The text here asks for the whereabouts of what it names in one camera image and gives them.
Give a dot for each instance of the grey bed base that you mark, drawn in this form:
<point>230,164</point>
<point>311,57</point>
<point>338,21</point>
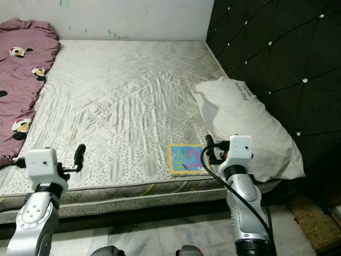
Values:
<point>138,200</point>

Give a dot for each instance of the grey robot right leg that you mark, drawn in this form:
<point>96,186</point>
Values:
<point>187,251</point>

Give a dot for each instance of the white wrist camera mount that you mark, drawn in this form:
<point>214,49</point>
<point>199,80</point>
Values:
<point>238,151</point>
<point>43,165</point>

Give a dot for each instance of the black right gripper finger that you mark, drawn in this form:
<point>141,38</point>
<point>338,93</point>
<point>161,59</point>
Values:
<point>209,145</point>

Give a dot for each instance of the brown doormat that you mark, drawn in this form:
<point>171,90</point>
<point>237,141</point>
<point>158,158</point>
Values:
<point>314,224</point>

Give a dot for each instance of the pink duck print blanket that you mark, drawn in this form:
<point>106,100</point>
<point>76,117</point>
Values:
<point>21,80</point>

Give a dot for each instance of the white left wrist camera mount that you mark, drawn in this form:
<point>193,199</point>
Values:
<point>43,165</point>

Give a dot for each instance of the blue yellow children's book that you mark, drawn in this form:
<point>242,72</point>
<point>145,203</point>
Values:
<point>185,159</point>

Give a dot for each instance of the white quilted mattress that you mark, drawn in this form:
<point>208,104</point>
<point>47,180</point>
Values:
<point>122,96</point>

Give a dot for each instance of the grey robot leg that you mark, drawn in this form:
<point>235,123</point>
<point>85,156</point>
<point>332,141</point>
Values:
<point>106,251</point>
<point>187,251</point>

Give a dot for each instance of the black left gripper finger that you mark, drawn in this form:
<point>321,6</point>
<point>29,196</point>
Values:
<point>80,156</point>

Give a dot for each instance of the grey robot left leg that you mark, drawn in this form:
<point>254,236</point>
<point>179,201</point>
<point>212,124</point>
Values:
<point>106,251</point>

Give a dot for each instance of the dark tufted headboard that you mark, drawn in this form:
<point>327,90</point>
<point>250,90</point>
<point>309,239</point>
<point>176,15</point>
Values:
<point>282,48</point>

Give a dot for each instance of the white pillow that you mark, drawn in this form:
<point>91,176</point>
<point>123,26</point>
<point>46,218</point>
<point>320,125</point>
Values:
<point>245,112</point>

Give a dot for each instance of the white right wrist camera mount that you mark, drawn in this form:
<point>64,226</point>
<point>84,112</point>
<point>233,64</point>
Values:
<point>238,151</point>

